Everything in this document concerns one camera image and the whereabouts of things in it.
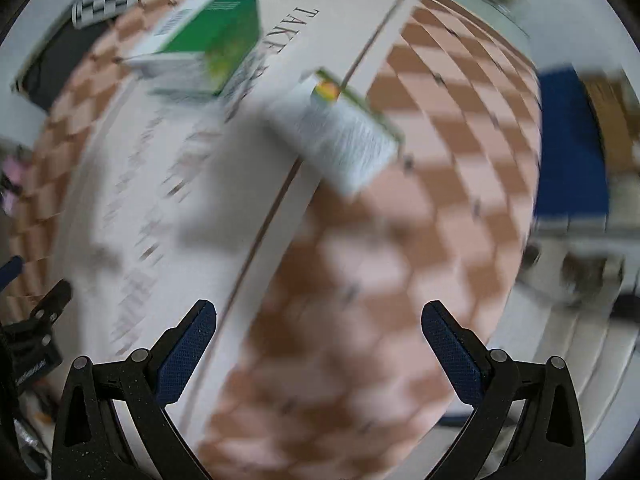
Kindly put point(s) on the green and white medicine box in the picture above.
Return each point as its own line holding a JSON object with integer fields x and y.
{"x": 205, "y": 45}

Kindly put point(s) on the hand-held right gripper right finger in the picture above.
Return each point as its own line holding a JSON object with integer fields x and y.
{"x": 452, "y": 355}

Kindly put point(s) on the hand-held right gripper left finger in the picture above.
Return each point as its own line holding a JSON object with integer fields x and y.
{"x": 187, "y": 355}

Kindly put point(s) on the white box with yellow mark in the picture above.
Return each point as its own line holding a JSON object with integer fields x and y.
{"x": 340, "y": 132}

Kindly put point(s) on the white padded chair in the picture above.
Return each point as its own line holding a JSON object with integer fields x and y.
{"x": 575, "y": 350}

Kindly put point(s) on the brown cardboard box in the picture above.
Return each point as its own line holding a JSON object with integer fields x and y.
{"x": 612, "y": 110}

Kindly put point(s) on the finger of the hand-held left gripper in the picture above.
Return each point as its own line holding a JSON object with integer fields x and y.
{"x": 10, "y": 270}
{"x": 52, "y": 302}

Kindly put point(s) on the diamond patterned dining table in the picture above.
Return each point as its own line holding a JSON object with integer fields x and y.
{"x": 350, "y": 285}

